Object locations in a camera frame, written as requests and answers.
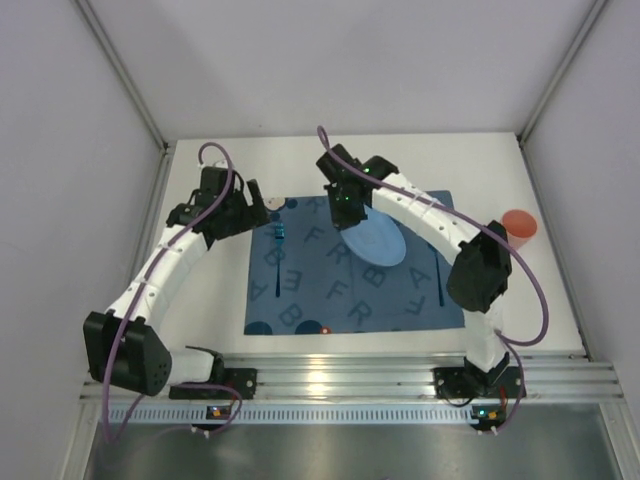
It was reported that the blue metal fork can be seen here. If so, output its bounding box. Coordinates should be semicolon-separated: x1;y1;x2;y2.
274;222;285;298

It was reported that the blue plastic plate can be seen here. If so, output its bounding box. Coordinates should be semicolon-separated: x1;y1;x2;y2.
340;210;407;267

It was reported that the blue letter-print placemat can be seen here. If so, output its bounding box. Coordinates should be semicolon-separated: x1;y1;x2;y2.
244;196;464;336

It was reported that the blue metal spoon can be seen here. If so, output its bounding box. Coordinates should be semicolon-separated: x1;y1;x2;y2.
434;252;445;308

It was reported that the orange plastic cup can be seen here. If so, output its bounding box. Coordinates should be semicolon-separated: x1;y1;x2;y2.
501;209;538;250

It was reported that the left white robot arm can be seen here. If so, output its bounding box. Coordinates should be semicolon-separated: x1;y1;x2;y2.
83;166;270;396

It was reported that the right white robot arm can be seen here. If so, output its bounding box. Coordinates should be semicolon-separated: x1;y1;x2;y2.
316;144;512;398

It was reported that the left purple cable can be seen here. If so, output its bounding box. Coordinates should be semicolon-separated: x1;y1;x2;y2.
101;142;246;445

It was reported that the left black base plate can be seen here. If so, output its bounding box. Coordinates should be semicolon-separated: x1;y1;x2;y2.
169;368;257;400

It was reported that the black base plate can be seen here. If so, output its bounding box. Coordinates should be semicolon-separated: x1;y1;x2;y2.
433;367;523;401
169;368;257;400

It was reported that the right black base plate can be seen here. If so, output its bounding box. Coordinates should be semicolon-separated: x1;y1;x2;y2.
433;367;523;401

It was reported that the perforated cable duct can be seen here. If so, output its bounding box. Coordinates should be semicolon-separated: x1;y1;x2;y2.
99;403;506;426

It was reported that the aluminium mounting rail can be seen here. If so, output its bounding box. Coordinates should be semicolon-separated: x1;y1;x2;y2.
79;352;624;404

